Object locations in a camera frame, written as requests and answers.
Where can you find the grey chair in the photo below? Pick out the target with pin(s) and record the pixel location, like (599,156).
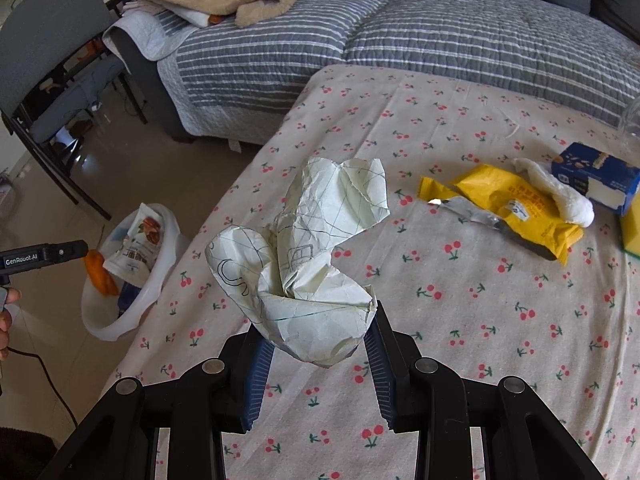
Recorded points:
(45,25)

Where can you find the yellow snack packet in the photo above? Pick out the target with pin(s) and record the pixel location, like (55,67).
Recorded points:
(530,210)

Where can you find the white paper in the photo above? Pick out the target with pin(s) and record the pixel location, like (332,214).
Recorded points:
(300,310)

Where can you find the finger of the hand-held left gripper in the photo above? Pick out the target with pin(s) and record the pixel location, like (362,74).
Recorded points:
(67,251)

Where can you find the person's left hand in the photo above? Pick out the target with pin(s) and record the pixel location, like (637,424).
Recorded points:
(6,332)

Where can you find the white snack packet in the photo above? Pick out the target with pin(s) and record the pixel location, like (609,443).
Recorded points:
(130,255)

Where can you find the yellow sponge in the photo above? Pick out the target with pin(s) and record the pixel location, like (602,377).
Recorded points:
(631,235)

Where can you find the grey striped quilt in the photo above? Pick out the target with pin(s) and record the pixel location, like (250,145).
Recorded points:
(450,45)

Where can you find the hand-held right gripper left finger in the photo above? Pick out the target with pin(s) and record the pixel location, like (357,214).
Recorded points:
(257,385)

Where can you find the white plastic trash bin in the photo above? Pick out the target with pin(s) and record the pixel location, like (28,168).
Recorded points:
(145,310)

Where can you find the white tissue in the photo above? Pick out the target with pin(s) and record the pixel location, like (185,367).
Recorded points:
(565,195)

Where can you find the blue and white box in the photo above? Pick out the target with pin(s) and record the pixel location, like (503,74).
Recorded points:
(585,165)

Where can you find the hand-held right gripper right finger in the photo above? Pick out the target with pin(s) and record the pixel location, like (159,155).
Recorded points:
(382,375)

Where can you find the white pillow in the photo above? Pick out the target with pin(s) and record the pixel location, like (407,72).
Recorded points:
(190,15)

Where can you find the cherry print tablecloth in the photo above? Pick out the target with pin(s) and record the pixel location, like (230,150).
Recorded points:
(450,310)

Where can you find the blue tissue packet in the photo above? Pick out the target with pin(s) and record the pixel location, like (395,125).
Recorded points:
(129,300)

